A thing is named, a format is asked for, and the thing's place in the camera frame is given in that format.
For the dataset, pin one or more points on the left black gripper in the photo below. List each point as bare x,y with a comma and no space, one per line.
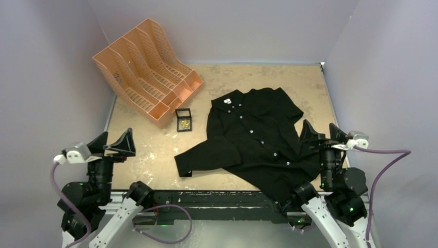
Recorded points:
125,146

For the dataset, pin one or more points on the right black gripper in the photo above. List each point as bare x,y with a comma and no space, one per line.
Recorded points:
309,134

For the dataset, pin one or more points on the black button shirt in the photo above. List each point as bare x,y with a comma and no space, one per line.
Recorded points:
252,135

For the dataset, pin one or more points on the gold leaf brooch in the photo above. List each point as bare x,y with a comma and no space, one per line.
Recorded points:
185,124

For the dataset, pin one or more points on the small black rectangular frame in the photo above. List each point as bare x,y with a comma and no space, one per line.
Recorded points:
183,113

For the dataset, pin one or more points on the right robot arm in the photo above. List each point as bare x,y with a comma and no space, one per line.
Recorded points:
341,215

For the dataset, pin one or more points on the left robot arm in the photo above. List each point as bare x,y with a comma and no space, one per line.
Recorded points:
83,202

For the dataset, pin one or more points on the orange plastic file organizer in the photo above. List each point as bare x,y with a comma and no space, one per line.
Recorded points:
143,70

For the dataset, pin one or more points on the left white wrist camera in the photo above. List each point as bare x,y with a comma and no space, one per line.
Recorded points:
76,153

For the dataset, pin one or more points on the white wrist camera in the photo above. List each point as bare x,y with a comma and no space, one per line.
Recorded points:
76,153
354,139

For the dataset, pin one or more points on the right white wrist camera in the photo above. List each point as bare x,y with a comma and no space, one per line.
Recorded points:
354,139

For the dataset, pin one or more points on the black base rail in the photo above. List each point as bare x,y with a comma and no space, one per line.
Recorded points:
170,205

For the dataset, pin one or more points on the aluminium frame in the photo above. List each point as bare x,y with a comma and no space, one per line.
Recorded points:
343,219

